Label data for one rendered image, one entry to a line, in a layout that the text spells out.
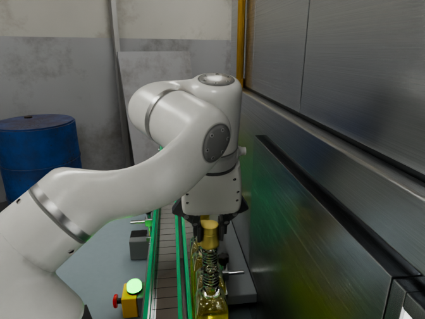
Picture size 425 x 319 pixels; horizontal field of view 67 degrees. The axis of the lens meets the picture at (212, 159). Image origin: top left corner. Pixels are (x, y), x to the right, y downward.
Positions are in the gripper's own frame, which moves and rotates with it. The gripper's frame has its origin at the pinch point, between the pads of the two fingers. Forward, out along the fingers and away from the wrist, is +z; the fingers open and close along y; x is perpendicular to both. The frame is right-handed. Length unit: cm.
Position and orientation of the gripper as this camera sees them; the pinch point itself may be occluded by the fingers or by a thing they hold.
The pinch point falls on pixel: (209, 228)
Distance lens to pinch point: 60.3
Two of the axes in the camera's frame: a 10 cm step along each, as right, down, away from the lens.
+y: -9.9, 0.4, -1.1
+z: -0.3, 8.3, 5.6
